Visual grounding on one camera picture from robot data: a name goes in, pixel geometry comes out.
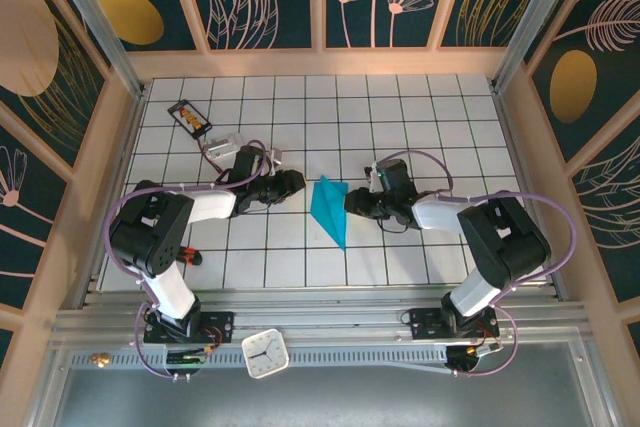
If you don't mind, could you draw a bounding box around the blue cloth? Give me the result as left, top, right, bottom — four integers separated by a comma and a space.
309, 175, 350, 252

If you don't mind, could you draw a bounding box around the white square clock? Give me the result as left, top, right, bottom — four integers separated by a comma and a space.
241, 328, 291, 379

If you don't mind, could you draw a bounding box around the grey metal sheet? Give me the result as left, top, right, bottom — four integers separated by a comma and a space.
49, 341, 601, 427

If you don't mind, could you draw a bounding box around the clear plastic box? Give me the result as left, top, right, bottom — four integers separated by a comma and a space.
202, 130, 246, 158

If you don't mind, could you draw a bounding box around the orange black hand tool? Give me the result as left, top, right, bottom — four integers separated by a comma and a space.
175, 245, 204, 267

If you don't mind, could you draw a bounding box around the black board with yellow connectors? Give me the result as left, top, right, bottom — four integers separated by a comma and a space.
167, 99, 213, 140

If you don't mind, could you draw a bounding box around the small electronics board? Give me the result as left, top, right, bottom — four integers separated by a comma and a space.
446, 341, 504, 374
163, 344, 224, 382

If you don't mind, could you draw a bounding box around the red black wire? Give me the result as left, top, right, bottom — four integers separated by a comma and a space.
193, 134, 226, 174

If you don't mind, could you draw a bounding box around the aluminium frame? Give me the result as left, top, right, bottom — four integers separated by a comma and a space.
29, 0, 621, 427

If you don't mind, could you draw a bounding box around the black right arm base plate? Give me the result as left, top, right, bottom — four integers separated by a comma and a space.
409, 306, 500, 341

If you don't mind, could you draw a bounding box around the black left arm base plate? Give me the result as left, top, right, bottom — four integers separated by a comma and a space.
143, 310, 235, 344

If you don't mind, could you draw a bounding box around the grey slotted cable duct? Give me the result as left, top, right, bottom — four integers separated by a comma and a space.
69, 349, 451, 373

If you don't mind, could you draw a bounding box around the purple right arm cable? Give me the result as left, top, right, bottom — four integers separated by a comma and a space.
377, 150, 578, 378

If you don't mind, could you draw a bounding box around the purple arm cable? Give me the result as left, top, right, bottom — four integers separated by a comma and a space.
102, 139, 266, 381
377, 150, 578, 378

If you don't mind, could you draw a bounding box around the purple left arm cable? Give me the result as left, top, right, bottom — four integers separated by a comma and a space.
102, 139, 266, 381

